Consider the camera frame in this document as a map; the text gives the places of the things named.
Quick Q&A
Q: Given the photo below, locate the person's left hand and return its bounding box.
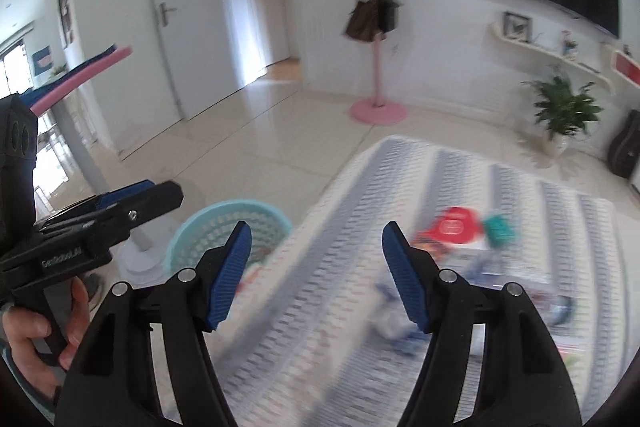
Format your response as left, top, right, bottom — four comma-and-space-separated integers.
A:
0, 279, 91, 390

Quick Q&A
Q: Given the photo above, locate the small colourful figurine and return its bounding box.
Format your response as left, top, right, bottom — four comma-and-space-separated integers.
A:
560, 31, 580, 59

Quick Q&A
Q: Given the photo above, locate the black bag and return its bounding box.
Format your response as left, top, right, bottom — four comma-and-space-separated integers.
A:
375, 0, 404, 32

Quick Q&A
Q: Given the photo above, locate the pink coat rack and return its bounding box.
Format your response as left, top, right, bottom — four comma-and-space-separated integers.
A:
350, 0, 407, 126

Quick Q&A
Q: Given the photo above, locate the teal snack packet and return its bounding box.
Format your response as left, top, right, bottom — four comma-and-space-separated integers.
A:
482, 213, 517, 251

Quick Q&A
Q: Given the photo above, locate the black guitar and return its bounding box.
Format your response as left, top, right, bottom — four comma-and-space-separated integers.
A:
606, 109, 640, 180

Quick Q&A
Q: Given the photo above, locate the red white box shelf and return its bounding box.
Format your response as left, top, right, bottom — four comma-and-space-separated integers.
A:
611, 47, 640, 88

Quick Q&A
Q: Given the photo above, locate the white wavy wall shelf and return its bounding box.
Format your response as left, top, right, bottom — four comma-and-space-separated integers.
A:
490, 24, 616, 96

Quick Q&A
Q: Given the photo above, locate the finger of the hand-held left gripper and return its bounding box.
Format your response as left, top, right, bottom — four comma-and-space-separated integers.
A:
37, 181, 185, 253
60, 179, 156, 215

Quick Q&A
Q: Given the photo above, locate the brown bag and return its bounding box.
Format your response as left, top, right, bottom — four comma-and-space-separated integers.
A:
344, 0, 381, 42

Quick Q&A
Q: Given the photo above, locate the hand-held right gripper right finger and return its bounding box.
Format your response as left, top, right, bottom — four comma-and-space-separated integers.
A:
381, 221, 586, 427

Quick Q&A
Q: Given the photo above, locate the dark blue wrapper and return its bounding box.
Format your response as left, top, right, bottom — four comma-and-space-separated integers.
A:
547, 294, 579, 328

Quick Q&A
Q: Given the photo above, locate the pink white stand table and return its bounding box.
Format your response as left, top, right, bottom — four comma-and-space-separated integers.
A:
22, 44, 168, 280

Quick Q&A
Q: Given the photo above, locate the green potted plant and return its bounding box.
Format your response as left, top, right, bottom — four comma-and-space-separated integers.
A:
520, 74, 604, 158

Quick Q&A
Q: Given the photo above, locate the light blue plastic basket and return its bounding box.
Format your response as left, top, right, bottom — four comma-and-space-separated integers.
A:
162, 201, 295, 284

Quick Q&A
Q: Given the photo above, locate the white door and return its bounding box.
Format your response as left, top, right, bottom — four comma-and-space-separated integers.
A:
145, 0, 241, 124

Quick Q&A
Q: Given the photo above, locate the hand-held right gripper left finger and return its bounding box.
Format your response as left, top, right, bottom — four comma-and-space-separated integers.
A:
54, 221, 253, 427

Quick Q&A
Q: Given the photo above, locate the white blue plastic wrapper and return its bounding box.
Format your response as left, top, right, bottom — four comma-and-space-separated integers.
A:
372, 277, 426, 344

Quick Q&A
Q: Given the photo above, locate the red snack packet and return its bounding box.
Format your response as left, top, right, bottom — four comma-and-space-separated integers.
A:
415, 207, 484, 254

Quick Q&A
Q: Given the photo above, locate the butterfly picture frame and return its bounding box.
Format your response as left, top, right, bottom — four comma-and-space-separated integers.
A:
502, 12, 534, 43

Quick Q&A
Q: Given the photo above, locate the striped woven table cloth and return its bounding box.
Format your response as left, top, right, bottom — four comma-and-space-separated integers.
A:
150, 134, 627, 427

